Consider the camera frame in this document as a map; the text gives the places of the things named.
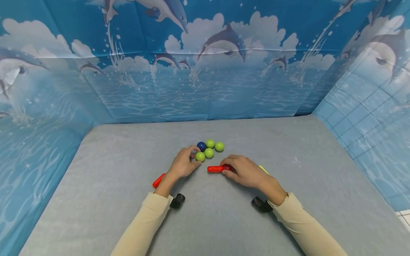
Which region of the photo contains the person's left hand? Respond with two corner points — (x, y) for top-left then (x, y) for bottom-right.
(166, 145), (203, 180)

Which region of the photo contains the person's right hand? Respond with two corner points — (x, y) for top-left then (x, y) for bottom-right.
(220, 155), (273, 189)

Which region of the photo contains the person's left forearm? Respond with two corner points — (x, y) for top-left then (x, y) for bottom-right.
(110, 173), (180, 256)

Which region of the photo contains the person's right forearm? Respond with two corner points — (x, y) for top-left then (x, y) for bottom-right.
(258, 176), (349, 256)

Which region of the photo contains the black wrist band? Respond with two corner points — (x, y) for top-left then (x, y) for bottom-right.
(170, 193), (186, 209)
(251, 197), (273, 213)

